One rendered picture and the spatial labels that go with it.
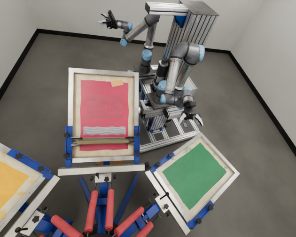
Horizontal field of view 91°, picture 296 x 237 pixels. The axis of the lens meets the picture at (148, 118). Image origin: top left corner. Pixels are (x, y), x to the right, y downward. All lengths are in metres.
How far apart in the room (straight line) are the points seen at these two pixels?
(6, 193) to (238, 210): 2.88
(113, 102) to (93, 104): 0.17
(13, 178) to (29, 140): 1.62
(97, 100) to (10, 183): 0.84
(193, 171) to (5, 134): 2.88
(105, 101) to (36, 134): 1.88
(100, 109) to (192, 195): 1.18
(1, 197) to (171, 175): 1.31
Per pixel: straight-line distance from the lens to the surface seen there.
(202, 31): 1.47
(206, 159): 1.80
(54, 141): 2.86
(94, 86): 1.38
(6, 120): 3.41
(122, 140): 1.24
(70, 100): 1.36
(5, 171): 1.45
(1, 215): 1.48
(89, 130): 1.35
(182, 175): 1.62
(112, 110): 1.33
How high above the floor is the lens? 2.42
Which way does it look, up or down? 55 degrees down
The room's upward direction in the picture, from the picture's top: 17 degrees clockwise
